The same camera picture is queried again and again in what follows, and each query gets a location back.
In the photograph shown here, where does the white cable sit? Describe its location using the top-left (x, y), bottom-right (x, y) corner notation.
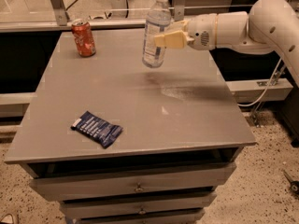
top-left (236, 58), bottom-right (285, 108)

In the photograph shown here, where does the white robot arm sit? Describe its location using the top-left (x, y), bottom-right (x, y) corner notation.
top-left (154, 0), bottom-right (299, 85)

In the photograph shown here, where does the grey drawer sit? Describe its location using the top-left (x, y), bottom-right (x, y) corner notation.
top-left (60, 191), bottom-right (216, 218)
top-left (30, 162), bottom-right (236, 201)
top-left (78, 209), bottom-right (205, 224)

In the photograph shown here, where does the black caster wheel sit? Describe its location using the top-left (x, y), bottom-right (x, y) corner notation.
top-left (283, 170), bottom-right (299, 195)

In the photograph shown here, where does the blue rxbar wrapper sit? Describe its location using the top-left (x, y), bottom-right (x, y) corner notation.
top-left (71, 111), bottom-right (123, 148)

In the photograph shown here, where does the grey drawer cabinet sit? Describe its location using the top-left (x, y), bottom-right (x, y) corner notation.
top-left (4, 26), bottom-right (258, 224)

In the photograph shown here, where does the top grey drawer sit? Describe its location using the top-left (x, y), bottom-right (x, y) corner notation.
top-left (30, 162), bottom-right (236, 201)

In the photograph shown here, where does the bottom grey drawer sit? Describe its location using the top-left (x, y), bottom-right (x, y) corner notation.
top-left (78, 209), bottom-right (205, 224)

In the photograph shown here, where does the metal window rail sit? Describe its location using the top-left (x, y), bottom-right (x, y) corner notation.
top-left (0, 19), bottom-right (145, 33)

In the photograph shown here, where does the orange soda can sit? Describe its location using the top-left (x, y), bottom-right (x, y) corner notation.
top-left (71, 19), bottom-right (96, 57)

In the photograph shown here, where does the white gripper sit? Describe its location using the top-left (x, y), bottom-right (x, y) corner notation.
top-left (154, 14), bottom-right (217, 50)

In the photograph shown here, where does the clear plastic water bottle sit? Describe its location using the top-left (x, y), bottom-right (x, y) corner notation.
top-left (142, 0), bottom-right (171, 68)

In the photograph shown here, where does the middle grey drawer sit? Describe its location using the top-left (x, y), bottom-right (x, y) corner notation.
top-left (60, 191), bottom-right (216, 218)

